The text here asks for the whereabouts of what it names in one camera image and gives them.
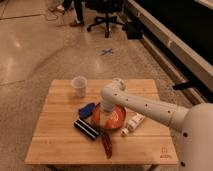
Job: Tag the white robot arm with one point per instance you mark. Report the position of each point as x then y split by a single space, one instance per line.
195 124

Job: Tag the blue sponge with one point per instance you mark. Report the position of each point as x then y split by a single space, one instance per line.
86 111

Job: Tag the white plastic bottle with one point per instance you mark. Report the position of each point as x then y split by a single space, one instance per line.
132 124

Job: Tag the black office chair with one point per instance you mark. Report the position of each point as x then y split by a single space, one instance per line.
106 7

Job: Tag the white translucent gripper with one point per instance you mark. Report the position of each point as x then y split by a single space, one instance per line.
105 119

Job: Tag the orange ceramic bowl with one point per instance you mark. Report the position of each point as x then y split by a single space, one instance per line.
118 117

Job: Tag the wooden table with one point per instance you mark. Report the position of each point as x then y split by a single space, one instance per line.
57 142

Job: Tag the clear plastic cup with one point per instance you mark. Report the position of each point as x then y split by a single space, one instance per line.
79 84

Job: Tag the person's legs with shoes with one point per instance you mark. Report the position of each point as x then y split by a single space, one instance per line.
64 6

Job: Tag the black white striped box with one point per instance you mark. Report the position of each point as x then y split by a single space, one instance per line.
86 129

